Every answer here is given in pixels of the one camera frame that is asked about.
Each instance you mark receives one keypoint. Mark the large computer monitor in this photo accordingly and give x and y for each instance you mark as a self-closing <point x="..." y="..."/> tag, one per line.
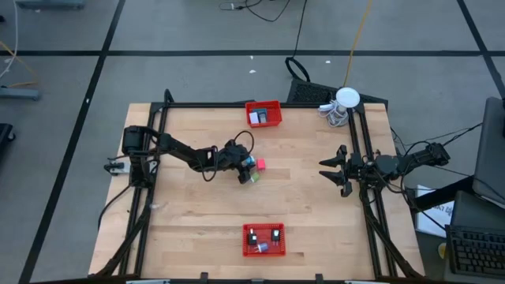
<point x="491" y="150"/>

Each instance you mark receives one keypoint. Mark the white paper sheet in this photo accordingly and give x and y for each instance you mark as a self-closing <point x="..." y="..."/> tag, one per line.
<point x="434" y="221"/>

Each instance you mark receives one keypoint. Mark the black white usb wall charger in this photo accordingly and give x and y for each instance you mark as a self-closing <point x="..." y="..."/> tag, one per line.
<point x="252" y="240"/>

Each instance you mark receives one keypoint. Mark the green usb wall charger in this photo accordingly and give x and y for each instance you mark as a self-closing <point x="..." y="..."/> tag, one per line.
<point x="255" y="177"/>

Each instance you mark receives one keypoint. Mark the purple usb wall charger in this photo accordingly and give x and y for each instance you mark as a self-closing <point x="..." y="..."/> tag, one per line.
<point x="263" y="247"/>

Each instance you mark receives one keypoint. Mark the black computer keyboard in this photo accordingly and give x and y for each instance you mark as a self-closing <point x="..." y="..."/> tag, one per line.
<point x="477" y="250"/>

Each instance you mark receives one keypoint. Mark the grey desk foot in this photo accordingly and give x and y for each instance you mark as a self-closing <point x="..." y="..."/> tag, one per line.
<point x="51" y="4"/>
<point x="19" y="94"/>

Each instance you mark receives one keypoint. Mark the blue usb wall charger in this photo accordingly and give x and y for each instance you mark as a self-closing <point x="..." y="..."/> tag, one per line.
<point x="250" y="161"/>

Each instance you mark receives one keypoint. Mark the black aluminium table frame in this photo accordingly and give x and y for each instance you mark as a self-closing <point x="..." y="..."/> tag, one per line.
<point x="205" y="105"/>

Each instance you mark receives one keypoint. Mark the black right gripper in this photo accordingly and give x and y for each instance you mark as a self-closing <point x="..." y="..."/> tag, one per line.
<point x="361" y="167"/>

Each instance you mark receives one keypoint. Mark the pink usb wall charger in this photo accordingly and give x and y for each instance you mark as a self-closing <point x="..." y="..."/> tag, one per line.
<point x="260" y="164"/>

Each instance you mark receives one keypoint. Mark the dark blue calculator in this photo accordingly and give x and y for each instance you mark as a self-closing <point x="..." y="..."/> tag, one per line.
<point x="263" y="115"/>

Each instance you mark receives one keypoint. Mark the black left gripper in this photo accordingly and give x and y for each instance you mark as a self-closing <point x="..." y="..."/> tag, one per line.
<point x="230" y="158"/>

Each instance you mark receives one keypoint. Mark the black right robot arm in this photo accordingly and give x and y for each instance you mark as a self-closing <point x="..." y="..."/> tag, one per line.
<point x="418" y="158"/>

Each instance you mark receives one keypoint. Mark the red plastic slotted basket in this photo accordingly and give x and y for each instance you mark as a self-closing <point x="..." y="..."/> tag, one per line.
<point x="265" y="232"/>
<point x="276" y="118"/>

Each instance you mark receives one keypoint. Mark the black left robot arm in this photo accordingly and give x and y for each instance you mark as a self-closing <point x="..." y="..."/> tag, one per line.
<point x="177" y="148"/>

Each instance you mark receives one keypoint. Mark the small white box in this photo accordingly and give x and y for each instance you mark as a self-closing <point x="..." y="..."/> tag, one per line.
<point x="253" y="118"/>

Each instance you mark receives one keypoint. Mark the black perforated floor mat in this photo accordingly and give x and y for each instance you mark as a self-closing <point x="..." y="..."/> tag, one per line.
<point x="309" y="92"/>

